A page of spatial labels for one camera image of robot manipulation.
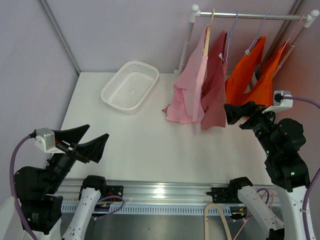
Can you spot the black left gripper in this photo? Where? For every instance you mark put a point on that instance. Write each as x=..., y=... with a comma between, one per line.
x=92, y=149

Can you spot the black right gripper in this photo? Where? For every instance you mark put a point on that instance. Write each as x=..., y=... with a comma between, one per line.
x=233, y=112

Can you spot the orange t shirt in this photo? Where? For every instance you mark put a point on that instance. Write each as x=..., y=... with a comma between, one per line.
x=241, y=76
x=262, y=93

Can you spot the dusty rose t shirt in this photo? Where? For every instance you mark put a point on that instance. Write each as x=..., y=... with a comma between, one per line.
x=213, y=90

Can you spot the blue wire hanger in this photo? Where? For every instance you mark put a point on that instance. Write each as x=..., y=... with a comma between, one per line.
x=230, y=35
x=257, y=35

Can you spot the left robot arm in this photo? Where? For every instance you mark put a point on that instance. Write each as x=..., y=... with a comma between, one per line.
x=33, y=189

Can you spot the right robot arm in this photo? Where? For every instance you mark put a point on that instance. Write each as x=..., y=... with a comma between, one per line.
x=287, y=170

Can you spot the orange t shirt on pink hanger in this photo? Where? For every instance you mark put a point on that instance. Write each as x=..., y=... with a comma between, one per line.
x=262, y=93

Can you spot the light pink t shirt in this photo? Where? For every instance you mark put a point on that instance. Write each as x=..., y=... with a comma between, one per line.
x=185, y=107

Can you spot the beige wooden hanger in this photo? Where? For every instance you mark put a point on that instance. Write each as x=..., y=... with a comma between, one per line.
x=207, y=35

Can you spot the beige hanger on floor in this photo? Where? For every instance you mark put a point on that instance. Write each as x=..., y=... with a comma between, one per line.
x=213, y=229

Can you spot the white plastic laundry basket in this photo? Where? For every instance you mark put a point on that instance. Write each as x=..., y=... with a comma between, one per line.
x=130, y=87

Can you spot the metal clothes rack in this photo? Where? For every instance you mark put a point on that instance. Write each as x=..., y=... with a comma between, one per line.
x=196, y=12

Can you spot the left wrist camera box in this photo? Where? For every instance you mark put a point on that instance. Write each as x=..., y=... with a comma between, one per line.
x=45, y=140

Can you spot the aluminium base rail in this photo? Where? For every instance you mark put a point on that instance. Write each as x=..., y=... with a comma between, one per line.
x=156, y=193

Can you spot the white slotted cable duct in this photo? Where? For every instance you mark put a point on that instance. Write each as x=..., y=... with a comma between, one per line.
x=135, y=209

